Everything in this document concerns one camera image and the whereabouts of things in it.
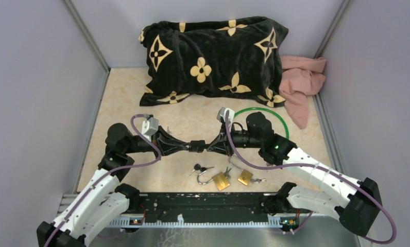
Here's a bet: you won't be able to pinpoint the keys of left padlock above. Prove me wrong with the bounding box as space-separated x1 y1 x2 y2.
224 167 232 180

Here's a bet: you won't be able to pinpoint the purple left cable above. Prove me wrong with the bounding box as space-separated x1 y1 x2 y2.
43 114 162 247

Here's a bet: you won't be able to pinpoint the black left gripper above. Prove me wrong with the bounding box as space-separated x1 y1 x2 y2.
125 126 189 161

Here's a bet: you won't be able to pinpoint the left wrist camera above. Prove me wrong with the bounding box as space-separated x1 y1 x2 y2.
141 117 159 137

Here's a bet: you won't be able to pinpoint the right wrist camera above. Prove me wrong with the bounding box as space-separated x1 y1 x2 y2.
216 107 235 124

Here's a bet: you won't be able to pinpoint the pink cloth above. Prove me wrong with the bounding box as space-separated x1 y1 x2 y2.
279 56 327 129

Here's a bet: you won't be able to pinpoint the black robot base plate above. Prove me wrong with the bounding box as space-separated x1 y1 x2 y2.
114 183 312 229

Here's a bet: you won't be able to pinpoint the open brass padlock left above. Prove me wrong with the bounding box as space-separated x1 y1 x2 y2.
196 171 230 191

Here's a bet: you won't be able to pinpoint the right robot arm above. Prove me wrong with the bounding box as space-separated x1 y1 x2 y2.
207 108 382 237

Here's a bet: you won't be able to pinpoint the open brass padlock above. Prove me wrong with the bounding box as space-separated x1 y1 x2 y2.
196 171 230 191
228 156 253 186

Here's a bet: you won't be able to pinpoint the black floral plush blanket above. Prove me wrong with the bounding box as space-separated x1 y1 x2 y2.
139 16 288 108

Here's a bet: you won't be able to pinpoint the open brass padlock right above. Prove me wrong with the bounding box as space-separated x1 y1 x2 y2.
228 156 253 186

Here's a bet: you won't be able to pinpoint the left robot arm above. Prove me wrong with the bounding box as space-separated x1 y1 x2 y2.
37 118 193 246

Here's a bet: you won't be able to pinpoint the green cable lock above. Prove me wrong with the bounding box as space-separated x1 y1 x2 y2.
233 107 291 140

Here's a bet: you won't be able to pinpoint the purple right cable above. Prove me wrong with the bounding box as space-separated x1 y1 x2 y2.
225 111 398 245

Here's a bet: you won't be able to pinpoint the black headed keys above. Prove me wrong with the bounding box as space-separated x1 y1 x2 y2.
189 164 213 175

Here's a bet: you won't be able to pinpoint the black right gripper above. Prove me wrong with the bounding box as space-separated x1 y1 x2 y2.
206 122 262 157

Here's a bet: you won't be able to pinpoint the keys of padlock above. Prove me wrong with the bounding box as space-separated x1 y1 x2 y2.
224 167 232 180
250 178 266 184

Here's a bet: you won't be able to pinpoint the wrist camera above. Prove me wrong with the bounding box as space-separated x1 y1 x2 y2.
216 107 235 124
141 117 159 137

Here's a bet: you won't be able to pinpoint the black u-lock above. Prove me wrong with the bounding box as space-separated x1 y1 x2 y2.
187 140 209 153

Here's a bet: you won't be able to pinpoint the keys of right padlock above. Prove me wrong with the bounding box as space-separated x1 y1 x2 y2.
250 178 266 184

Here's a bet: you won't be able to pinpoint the purple cable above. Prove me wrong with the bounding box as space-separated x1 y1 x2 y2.
225 111 398 245
43 114 162 247

